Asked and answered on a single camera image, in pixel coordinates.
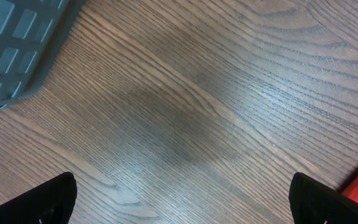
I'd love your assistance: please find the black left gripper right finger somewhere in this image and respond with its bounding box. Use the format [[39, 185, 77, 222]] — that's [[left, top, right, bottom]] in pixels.
[[288, 172, 358, 224]]

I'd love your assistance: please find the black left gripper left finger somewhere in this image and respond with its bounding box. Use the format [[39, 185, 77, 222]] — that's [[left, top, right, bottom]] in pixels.
[[0, 172, 77, 224]]

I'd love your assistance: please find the grey plastic mesh basket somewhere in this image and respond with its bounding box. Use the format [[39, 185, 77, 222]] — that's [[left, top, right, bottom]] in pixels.
[[0, 0, 85, 110]]

